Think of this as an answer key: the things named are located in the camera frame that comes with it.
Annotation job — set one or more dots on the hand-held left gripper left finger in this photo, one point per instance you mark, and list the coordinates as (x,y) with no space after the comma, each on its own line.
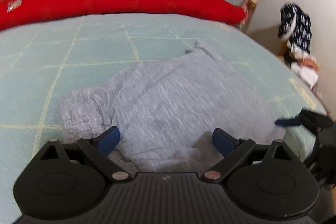
(109,140)

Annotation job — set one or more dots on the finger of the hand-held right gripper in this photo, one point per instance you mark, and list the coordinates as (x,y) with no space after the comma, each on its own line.
(287,122)

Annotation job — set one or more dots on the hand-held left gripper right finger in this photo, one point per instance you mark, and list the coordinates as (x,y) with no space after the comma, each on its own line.
(223,141)

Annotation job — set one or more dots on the grey pants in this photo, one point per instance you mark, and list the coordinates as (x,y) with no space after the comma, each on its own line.
(170,98)

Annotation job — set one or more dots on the white cloth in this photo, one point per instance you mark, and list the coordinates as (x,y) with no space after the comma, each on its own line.
(307,75)
(296,50)

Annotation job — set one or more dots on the pink cloth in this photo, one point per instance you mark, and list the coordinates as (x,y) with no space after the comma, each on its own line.
(311,62)

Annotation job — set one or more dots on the wooden chair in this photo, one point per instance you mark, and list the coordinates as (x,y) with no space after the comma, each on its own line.
(283,49)

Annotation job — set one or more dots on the dark star-print garment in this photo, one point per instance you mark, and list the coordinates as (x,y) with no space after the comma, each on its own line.
(302,27)

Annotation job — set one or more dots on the light blue checked bed sheet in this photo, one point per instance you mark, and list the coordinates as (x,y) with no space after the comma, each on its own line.
(39,61)

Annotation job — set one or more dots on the yellow curtain tieback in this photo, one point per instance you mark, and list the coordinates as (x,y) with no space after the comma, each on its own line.
(252,4)

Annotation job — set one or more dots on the red quilt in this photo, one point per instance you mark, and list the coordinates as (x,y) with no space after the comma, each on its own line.
(118,1)

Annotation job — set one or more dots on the small colourful packet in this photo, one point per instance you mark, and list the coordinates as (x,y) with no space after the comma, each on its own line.
(14,5)

